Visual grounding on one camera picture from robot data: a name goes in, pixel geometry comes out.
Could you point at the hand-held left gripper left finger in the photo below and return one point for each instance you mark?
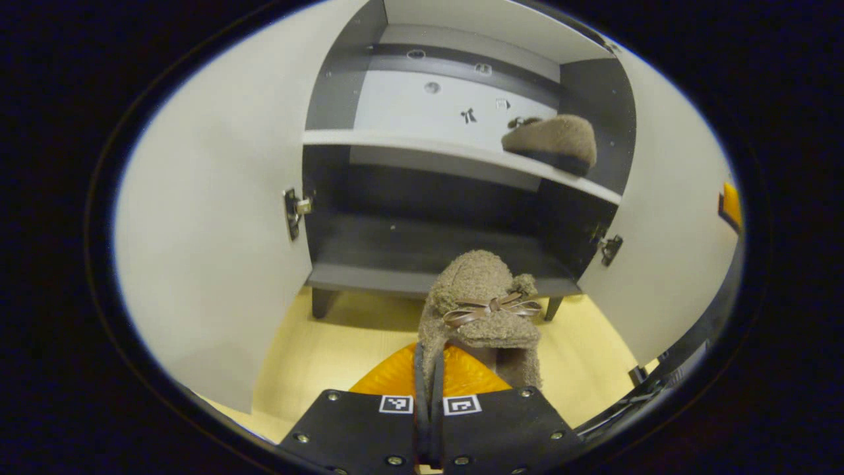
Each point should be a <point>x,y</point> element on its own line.
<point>356,429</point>

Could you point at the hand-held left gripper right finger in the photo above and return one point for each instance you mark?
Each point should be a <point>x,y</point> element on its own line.
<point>508,429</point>

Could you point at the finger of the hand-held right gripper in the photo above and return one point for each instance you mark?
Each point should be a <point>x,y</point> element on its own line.
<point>730,208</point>

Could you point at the white shoe cabinet door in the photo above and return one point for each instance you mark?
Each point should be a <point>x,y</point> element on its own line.
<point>666,264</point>
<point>211,218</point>

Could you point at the brown fuzzy shoe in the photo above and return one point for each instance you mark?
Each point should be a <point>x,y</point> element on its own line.
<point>554,142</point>
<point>475,284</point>

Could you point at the white shoe cabinet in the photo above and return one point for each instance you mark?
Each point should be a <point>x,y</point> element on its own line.
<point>435,244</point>

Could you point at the metal door hinge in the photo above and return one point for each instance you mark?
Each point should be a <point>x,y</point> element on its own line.
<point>295,211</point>
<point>610,249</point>

